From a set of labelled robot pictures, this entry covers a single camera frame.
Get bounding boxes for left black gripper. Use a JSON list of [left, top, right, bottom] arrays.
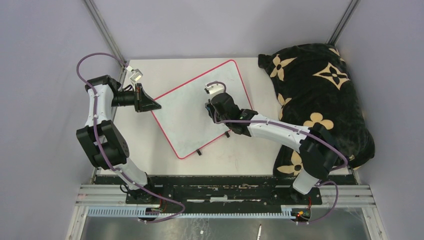
[[111, 83, 162, 113]]

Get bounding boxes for red framed whiteboard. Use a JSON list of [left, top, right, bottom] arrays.
[[152, 59, 252, 159]]

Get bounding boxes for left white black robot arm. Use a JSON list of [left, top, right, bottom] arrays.
[[76, 75, 162, 204]]

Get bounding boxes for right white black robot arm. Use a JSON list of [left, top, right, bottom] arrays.
[[205, 92, 346, 204]]

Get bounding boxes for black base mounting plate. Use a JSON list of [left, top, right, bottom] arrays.
[[92, 174, 359, 215]]

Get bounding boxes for black floral plush blanket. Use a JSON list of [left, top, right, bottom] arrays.
[[258, 43, 376, 169]]

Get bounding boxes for white marker pen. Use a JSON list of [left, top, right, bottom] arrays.
[[256, 224, 262, 240]]

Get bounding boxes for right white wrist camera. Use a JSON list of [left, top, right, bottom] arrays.
[[204, 81, 227, 96]]

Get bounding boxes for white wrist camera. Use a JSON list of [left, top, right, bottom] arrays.
[[126, 67, 143, 84], [204, 81, 227, 96]]

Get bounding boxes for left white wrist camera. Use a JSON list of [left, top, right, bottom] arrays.
[[126, 67, 143, 84]]

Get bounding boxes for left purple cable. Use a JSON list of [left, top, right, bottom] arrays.
[[76, 52, 186, 224]]

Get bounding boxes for left aluminium corner post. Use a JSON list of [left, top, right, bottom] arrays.
[[82, 0, 127, 88]]

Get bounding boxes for aluminium corner post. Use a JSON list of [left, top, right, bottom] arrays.
[[326, 0, 361, 45], [82, 0, 127, 88]]

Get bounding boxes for blue toothed cable duct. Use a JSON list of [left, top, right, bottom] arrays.
[[87, 206, 295, 220]]

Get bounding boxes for aluminium frame rails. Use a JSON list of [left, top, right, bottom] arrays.
[[65, 184, 379, 240]]

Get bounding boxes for right aluminium corner post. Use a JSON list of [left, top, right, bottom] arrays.
[[326, 0, 361, 45]]

